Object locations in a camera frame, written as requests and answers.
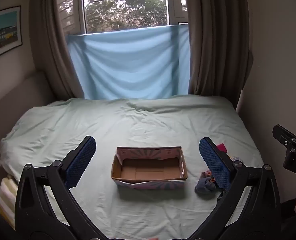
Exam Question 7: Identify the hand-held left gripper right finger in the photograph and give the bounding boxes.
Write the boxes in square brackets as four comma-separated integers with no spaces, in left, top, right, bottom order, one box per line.
[190,137,282,239]

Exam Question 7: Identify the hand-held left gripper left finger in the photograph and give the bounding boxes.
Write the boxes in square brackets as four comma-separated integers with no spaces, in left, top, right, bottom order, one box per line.
[14,135,102,239]

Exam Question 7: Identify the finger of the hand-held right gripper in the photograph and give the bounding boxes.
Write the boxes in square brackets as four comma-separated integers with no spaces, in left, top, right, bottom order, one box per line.
[272,124,296,144]

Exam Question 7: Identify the blue grey sock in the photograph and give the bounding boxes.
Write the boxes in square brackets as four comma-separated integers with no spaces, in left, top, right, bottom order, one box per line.
[194,177,217,193]

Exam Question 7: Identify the dark sock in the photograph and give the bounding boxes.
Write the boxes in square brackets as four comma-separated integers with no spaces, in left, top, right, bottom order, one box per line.
[216,189,229,202]

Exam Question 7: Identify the patterned cardboard box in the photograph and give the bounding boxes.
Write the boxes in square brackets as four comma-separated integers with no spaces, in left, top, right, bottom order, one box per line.
[110,146,189,189]

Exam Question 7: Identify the bed with pale green sheet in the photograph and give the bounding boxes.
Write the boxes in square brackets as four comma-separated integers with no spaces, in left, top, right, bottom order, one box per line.
[0,95,266,240]

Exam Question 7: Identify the striped folded towels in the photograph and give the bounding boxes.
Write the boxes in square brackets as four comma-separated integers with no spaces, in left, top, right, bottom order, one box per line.
[0,176,20,230]

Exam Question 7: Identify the light blue hanging cloth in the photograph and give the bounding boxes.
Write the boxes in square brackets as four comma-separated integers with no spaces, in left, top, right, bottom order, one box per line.
[67,24,191,100]

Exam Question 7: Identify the brown curtain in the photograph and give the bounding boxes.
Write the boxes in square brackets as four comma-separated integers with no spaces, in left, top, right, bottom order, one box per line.
[29,0,85,100]
[184,0,254,97]

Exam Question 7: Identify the white framed window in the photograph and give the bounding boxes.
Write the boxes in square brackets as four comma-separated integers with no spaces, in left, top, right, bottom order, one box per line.
[54,0,190,35]

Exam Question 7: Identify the framed wall picture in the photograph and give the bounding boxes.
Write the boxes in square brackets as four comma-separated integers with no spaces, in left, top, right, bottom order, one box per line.
[0,5,23,63]

